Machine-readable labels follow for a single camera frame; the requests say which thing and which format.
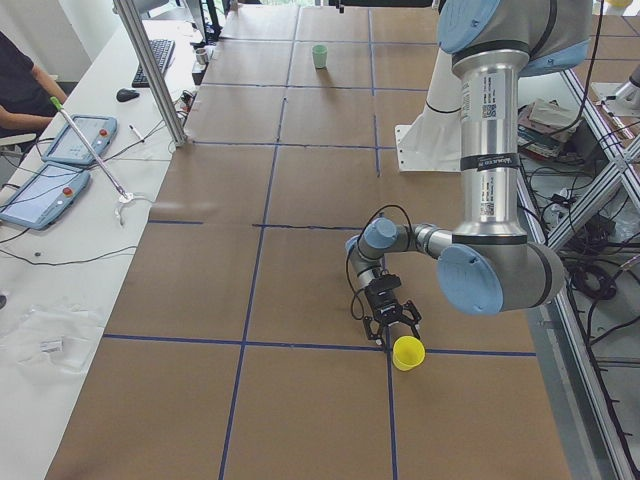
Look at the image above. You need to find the small metal cup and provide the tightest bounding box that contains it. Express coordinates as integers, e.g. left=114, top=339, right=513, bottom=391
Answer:
left=194, top=48, right=209, bottom=65

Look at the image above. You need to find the black keyboard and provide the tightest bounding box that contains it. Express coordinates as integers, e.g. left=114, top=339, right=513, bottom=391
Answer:
left=131, top=38, right=177, bottom=89

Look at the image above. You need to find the teach pendant far one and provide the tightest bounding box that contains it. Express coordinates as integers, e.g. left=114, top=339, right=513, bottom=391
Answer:
left=1, top=162, right=90, bottom=230

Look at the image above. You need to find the green plastic cup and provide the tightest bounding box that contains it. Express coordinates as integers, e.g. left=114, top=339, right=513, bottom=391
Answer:
left=312, top=44, right=328, bottom=69

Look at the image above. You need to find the metal reacher grabber stick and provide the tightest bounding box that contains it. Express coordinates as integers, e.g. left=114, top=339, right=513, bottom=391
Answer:
left=50, top=96, right=142, bottom=205

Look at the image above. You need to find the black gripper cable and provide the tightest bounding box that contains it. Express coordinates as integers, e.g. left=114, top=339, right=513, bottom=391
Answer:
left=344, top=204, right=416, bottom=322

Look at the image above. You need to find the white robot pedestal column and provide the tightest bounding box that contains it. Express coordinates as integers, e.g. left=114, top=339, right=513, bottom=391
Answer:
left=395, top=49, right=461, bottom=172

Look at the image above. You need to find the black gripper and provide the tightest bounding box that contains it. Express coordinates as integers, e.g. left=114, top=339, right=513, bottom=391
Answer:
left=363, top=274, right=421, bottom=346

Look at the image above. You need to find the yellow plastic cup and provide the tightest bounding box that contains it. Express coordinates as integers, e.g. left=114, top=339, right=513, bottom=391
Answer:
left=392, top=336, right=426, bottom=372

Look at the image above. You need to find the black marker pen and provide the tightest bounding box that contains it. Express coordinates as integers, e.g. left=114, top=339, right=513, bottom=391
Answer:
left=129, top=124, right=145, bottom=143

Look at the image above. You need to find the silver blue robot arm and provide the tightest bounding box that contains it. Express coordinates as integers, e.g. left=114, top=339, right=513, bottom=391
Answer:
left=345, top=1, right=592, bottom=345

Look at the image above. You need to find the black computer mouse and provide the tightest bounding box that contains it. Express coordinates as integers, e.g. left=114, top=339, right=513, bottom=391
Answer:
left=116, top=88, right=140, bottom=103

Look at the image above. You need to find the clear plastic bag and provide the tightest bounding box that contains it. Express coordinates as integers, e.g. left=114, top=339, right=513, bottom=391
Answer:
left=1, top=305, right=107, bottom=384

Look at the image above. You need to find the seated person black shirt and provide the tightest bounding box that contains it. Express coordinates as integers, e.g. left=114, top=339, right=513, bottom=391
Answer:
left=1, top=33, right=67, bottom=138

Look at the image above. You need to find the teach pendant near post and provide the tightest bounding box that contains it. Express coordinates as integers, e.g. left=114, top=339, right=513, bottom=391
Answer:
left=42, top=114, right=118, bottom=166

